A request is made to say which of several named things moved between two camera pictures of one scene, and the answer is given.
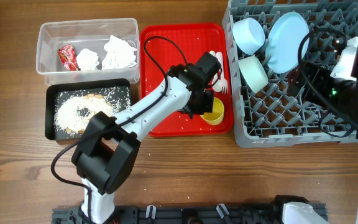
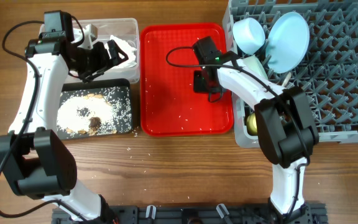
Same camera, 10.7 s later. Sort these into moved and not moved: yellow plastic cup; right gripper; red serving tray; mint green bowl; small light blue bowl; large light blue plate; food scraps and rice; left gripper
Moved: yellow plastic cup; right gripper; left gripper
Not moved: food scraps and rice; small light blue bowl; red serving tray; mint green bowl; large light blue plate
